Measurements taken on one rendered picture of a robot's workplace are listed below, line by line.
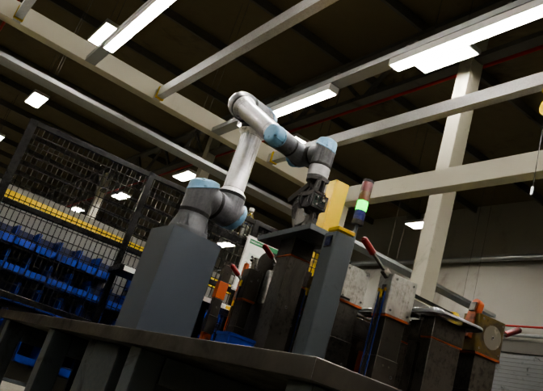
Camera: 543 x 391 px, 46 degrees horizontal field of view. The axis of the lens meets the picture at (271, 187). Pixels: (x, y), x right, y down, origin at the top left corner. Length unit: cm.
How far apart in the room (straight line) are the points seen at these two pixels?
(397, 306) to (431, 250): 876
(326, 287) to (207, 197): 70
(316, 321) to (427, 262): 875
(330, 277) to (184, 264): 61
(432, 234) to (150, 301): 876
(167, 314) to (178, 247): 23
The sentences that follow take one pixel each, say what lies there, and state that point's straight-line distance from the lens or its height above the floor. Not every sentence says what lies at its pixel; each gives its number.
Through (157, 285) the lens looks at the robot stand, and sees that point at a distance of 222.
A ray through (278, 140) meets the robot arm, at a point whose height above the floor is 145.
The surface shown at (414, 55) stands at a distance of 476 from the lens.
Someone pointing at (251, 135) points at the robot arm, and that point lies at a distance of 256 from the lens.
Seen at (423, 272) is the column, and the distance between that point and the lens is 1052.
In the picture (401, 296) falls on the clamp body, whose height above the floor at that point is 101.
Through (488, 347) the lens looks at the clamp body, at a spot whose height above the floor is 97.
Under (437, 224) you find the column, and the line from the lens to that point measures 1078.
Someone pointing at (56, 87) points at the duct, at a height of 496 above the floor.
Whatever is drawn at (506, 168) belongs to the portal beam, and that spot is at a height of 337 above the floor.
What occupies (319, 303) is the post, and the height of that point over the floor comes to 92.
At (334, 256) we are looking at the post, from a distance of 188.
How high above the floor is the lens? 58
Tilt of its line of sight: 19 degrees up
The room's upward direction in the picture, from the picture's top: 18 degrees clockwise
